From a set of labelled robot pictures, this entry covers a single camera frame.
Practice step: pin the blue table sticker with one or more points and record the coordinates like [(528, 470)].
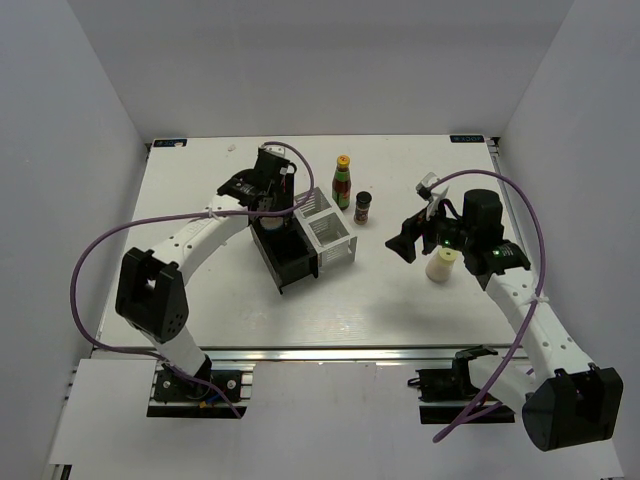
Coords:
[(169, 143), (466, 138)]

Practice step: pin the spice jar with brown label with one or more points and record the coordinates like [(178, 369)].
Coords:
[(362, 206)]

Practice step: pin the black slotted organizer box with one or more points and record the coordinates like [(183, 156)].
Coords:
[(287, 251)]

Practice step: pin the cream squeeze bottle yellow top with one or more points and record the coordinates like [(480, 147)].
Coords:
[(440, 266)]

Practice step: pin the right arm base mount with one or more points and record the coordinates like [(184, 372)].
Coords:
[(444, 392)]

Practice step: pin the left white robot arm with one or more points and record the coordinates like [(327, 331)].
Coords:
[(151, 294)]

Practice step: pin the silver lid spice jar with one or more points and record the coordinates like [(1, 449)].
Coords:
[(273, 224)]

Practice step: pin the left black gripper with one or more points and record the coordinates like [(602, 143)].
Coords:
[(285, 190)]

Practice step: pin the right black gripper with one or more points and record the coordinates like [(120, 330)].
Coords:
[(412, 228)]

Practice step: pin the aluminium front rail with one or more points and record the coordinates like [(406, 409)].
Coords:
[(336, 354)]

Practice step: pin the white slotted organizer box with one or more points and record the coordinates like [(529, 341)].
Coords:
[(326, 227)]

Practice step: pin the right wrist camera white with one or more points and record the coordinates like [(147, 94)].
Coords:
[(431, 193)]

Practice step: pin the red sauce bottle green label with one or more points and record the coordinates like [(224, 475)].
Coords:
[(341, 184)]

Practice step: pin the left blue table sticker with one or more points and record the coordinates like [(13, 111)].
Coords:
[(169, 143)]

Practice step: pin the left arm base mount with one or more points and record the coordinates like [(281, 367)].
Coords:
[(172, 397)]

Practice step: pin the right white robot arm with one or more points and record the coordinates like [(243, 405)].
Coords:
[(567, 400)]

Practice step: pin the right blue table sticker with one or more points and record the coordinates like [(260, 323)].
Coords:
[(466, 138)]

